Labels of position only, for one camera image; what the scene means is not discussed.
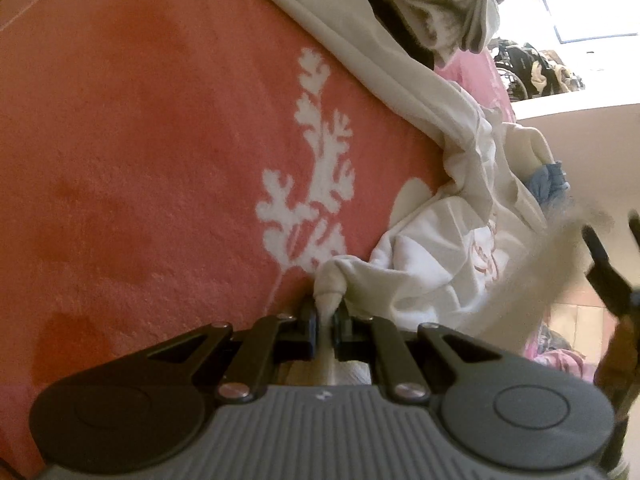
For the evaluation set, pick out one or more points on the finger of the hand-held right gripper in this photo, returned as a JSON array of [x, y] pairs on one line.
[[607, 275]]

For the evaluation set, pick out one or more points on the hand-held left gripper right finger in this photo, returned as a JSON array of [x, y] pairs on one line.
[[339, 332]]

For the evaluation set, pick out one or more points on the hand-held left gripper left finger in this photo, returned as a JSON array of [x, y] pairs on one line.
[[313, 332]]

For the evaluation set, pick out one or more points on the white printed shirt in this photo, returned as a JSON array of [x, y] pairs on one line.
[[430, 270]]

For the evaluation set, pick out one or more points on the pink patterned cloth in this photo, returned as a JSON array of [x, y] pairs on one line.
[[560, 355]]

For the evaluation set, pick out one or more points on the blue cloth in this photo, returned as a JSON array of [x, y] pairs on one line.
[[550, 182]]

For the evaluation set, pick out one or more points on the cream cloth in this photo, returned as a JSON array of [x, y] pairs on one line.
[[530, 152]]

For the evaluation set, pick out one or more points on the dark clutter pile in background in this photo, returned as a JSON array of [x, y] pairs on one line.
[[535, 72]]

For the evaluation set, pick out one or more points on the pink floral blanket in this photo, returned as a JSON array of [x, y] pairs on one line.
[[125, 160]]

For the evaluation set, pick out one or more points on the bright window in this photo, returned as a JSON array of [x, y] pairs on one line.
[[590, 0]]

